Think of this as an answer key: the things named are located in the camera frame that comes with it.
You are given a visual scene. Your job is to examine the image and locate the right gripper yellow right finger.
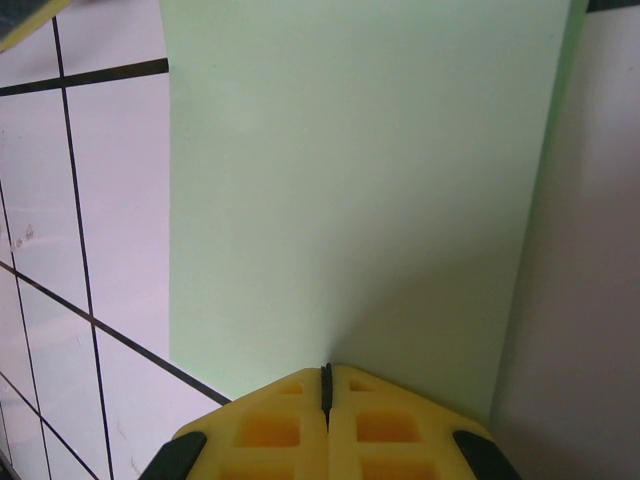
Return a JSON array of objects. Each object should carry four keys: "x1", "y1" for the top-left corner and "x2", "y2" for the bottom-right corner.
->
[{"x1": 327, "y1": 362, "x2": 496, "y2": 480}]

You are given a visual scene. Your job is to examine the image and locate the light green cloth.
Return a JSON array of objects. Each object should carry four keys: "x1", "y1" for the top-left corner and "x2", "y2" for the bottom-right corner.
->
[{"x1": 159, "y1": 0, "x2": 590, "y2": 437}]

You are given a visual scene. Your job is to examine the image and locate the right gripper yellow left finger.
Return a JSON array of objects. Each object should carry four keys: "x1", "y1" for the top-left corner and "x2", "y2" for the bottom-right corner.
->
[{"x1": 172, "y1": 363, "x2": 330, "y2": 480}]

